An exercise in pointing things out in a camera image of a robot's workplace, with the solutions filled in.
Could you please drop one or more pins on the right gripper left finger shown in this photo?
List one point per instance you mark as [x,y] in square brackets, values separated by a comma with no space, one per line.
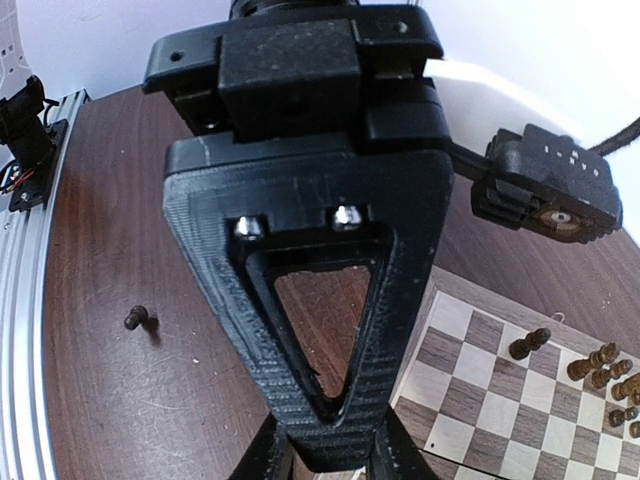
[270,456]

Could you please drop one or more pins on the dark chess pawn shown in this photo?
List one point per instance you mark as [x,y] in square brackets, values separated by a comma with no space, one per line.
[625,389]

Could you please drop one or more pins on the front aluminium rail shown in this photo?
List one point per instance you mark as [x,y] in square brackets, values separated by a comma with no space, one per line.
[26,446]

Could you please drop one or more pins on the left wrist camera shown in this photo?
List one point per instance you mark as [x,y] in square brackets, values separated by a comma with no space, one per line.
[547,184]

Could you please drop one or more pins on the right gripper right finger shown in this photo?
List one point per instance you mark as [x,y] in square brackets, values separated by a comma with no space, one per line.
[395,455]

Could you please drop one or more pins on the dark chess piece tall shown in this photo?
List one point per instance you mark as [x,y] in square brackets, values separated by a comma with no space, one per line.
[607,354]

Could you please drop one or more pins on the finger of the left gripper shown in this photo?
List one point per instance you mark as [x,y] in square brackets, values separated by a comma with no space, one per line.
[315,263]

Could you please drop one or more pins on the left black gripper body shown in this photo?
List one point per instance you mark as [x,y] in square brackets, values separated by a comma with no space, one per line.
[279,74]

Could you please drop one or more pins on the wooden chess board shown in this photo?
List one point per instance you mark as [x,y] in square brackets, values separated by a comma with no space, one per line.
[476,413]

